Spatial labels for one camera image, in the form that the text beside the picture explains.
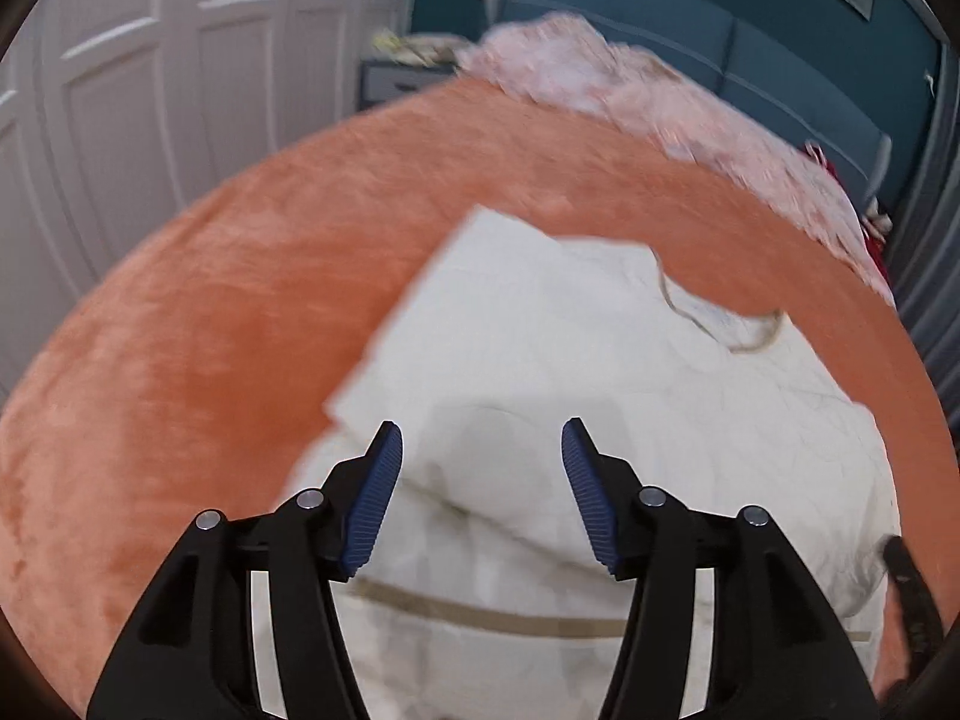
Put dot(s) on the pink floral quilt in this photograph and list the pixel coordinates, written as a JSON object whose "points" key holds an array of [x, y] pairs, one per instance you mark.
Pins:
{"points": [[600, 67]]}

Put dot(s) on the cream quilted garment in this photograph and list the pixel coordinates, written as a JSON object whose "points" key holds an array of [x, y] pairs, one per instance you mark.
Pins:
{"points": [[525, 330]]}

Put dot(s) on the orange plush blanket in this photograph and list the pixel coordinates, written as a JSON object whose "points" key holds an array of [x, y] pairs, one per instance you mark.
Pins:
{"points": [[225, 300]]}

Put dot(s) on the blue padded headboard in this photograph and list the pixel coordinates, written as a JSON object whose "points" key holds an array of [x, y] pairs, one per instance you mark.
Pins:
{"points": [[787, 82]]}

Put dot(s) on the white panelled wardrobe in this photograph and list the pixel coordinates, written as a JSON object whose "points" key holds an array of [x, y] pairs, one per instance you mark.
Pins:
{"points": [[150, 90]]}

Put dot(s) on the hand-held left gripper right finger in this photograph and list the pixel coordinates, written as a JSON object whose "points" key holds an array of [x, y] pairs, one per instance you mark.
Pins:
{"points": [[592, 510]]}

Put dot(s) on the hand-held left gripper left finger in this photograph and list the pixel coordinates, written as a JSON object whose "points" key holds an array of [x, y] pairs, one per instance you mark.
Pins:
{"points": [[371, 510]]}

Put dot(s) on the pale cloth pile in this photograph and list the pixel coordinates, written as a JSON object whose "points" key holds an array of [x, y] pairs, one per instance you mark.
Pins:
{"points": [[412, 49]]}

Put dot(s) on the grey curtain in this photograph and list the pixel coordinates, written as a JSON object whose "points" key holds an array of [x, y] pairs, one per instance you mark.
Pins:
{"points": [[930, 277]]}

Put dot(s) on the small doll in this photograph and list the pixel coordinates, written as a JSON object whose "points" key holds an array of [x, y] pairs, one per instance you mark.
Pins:
{"points": [[876, 219]]}

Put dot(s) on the blue nightstand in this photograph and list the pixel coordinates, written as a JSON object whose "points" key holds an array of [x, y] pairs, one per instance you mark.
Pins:
{"points": [[382, 82]]}

